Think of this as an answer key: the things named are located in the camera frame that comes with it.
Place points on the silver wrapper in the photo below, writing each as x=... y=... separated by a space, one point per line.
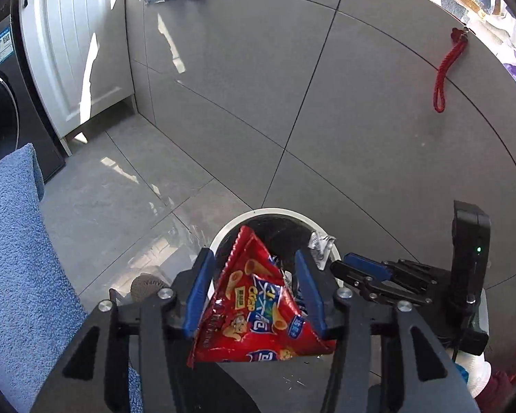
x=322 y=247

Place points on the white cabinet door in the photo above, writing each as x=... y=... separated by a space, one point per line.
x=77 y=51

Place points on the white plastic container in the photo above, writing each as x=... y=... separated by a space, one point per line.
x=477 y=374

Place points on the white round trash bin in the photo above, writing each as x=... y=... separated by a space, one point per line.
x=284 y=236

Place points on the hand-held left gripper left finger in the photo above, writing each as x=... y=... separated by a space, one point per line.
x=198 y=297

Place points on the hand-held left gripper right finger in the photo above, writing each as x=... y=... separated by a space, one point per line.
x=309 y=292

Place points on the blue terry towel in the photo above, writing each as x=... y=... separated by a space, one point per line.
x=21 y=266

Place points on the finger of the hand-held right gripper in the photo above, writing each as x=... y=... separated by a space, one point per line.
x=382 y=290
x=367 y=266

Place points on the maroon garment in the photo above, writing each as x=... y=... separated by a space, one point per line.
x=501 y=391

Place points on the red snack bag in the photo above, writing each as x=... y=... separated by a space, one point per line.
x=249 y=309

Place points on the brown slipper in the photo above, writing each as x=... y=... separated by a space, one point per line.
x=148 y=286

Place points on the dark grey washing machine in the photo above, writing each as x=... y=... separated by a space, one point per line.
x=8 y=94

